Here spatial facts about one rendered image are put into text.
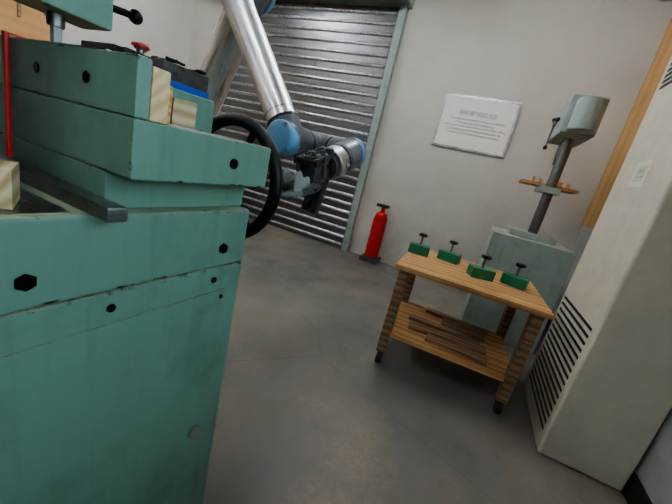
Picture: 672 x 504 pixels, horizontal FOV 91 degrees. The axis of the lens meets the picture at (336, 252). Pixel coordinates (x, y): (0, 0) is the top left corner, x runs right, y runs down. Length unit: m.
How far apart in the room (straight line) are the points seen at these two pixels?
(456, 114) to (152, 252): 3.14
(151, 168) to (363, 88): 3.33
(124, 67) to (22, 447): 0.39
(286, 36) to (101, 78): 3.82
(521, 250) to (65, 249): 2.29
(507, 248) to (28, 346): 2.30
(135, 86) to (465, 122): 3.13
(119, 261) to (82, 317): 0.07
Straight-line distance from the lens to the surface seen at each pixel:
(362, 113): 3.57
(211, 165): 0.45
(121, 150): 0.40
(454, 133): 3.36
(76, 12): 0.60
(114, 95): 0.41
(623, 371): 1.57
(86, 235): 0.41
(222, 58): 1.35
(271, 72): 1.04
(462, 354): 1.70
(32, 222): 0.39
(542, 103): 3.43
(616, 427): 1.67
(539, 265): 2.43
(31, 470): 0.53
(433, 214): 3.35
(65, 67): 0.49
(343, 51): 3.83
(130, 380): 0.53
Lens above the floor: 0.90
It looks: 15 degrees down
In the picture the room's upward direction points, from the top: 14 degrees clockwise
